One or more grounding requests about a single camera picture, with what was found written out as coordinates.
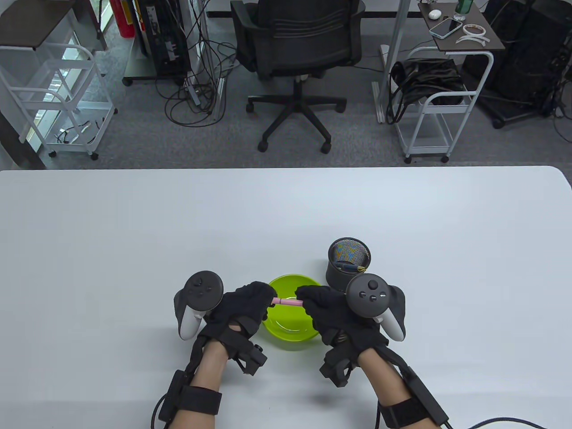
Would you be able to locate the white earbuds case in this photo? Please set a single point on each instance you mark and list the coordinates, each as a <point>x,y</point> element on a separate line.
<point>434,14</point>

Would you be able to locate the red fire extinguisher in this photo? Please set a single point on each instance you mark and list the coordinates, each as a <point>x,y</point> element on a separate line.
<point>120,20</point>

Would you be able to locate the white desk leg frame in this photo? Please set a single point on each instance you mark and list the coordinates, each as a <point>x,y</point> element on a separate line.
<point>395,44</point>
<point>201,44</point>

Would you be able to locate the white power strip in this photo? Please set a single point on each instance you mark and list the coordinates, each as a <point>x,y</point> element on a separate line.
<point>220,96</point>

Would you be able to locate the black office chair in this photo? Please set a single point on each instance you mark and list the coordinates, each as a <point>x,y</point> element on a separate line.
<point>295,44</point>

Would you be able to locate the white curved plastic piece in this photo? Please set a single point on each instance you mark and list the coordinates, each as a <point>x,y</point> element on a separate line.
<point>473,40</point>

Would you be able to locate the lime green plastic bowl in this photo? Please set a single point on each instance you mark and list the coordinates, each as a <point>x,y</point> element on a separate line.
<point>290,324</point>

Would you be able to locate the black computer tower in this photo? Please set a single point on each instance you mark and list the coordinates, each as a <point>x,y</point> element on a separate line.
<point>161,40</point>

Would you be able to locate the white tape roll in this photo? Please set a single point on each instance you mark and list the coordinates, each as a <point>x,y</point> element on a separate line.
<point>467,30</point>

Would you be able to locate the grey power strip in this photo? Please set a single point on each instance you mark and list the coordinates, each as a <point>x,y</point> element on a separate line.
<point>194,91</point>

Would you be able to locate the person's left hand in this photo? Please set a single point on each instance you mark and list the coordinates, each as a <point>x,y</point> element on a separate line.
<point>241,308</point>

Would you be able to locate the grey white VR controller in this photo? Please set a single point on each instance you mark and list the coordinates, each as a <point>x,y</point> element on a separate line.
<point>203,288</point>
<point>368,295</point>

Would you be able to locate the white rolling cart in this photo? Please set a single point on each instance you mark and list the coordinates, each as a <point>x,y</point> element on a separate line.
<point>44,67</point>
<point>424,138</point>

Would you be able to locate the grey rolling platform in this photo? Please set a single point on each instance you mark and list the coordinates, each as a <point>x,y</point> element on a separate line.
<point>138,67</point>

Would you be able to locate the brown side table top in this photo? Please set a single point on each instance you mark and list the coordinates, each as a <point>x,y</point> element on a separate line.
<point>442,42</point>

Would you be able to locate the black mesh pen cup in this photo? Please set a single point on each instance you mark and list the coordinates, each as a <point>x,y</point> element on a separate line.
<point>337,277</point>

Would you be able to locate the blue pen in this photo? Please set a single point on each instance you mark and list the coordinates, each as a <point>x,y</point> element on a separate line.
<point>342,265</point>

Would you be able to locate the green bottle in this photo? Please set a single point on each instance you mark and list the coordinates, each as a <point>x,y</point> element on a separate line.
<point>463,8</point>

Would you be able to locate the white smartphone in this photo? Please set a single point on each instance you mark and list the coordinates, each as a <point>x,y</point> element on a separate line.
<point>446,27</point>

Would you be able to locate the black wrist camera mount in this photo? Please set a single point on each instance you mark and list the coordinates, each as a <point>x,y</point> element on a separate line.
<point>252,357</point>
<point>337,366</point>

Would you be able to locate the person's right forearm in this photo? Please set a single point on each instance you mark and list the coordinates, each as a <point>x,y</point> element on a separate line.
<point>384,380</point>

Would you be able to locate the black armband with box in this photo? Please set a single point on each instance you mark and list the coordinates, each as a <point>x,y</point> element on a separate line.
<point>196,400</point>
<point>406,411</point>

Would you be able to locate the black equipment stack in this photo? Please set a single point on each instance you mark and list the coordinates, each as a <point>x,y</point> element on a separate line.
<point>527,53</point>

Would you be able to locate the person's right hand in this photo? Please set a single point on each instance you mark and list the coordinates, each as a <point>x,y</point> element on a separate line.
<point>330,313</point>

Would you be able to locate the black bag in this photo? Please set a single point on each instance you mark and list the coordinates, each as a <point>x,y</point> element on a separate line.
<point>424,78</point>

